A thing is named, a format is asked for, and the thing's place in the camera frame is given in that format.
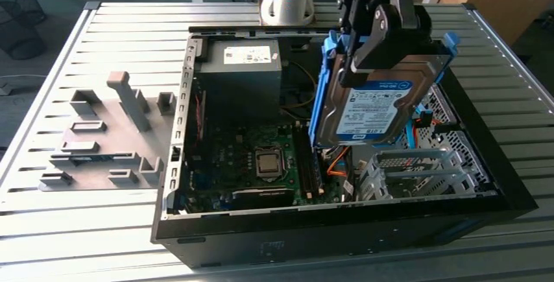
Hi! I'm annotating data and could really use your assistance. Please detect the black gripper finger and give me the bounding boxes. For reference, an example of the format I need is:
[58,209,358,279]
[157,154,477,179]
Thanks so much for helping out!
[352,3,434,73]
[338,0,369,88]

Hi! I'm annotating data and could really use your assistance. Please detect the hard disk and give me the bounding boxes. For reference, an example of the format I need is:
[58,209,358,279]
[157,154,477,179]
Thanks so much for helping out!
[307,29,462,148]

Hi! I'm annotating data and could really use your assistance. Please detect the red power wire black plug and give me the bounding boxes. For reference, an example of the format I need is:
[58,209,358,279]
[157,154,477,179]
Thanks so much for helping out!
[413,115,460,141]

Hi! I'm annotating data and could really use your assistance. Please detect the blue data wire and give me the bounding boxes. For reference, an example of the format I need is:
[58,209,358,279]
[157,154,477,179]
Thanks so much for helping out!
[405,108,434,150]

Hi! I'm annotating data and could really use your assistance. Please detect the metal disk bay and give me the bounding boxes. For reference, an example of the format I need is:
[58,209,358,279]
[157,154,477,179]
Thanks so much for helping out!
[357,147,480,200]

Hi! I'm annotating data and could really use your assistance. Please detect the grey power supply unit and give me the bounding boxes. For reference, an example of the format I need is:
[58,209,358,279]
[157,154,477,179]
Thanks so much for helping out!
[197,38,285,124]

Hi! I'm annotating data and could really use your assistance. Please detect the black RAM stick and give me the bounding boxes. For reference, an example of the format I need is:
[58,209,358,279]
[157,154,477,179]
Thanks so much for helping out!
[290,121,317,199]

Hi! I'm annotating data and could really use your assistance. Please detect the silver CPU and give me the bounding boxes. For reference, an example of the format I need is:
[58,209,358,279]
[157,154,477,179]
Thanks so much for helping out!
[258,152,282,172]

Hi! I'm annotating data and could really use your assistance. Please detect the green motherboard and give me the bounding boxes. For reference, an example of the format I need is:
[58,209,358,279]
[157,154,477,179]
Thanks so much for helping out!
[186,121,348,213]

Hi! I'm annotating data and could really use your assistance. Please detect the CPU socket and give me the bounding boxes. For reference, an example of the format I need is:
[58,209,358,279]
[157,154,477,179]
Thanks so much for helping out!
[253,145,290,183]

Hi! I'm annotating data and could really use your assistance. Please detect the black graphics card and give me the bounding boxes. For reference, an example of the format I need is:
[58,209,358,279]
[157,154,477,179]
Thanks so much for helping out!
[231,187,295,210]

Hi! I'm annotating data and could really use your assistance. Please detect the grey parts rack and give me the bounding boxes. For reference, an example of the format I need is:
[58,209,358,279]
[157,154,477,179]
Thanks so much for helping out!
[39,70,179,193]

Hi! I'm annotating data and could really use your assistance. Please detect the black open PC case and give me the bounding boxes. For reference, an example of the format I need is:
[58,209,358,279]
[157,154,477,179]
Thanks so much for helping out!
[150,25,541,269]

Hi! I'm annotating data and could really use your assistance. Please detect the green RAM stick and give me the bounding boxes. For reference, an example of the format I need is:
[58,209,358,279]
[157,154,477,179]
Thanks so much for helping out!
[69,154,135,163]

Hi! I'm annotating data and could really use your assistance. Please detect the black mesh waste basket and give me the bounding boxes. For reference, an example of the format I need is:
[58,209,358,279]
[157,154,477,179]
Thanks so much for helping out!
[0,0,49,60]

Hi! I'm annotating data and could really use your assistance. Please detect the thin yellow wire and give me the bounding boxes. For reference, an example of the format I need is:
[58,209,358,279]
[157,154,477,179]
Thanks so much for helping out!
[281,62,319,114]

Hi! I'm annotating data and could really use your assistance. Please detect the multicolour power wires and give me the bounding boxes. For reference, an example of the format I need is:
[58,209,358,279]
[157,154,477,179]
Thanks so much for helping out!
[279,106,314,124]

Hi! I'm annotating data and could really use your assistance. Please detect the orange wire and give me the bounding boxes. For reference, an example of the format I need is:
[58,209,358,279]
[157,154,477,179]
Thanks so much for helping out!
[325,147,352,178]

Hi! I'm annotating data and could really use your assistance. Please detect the white floor cable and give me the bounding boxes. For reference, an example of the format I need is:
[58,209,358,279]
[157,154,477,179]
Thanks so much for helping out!
[0,73,49,80]

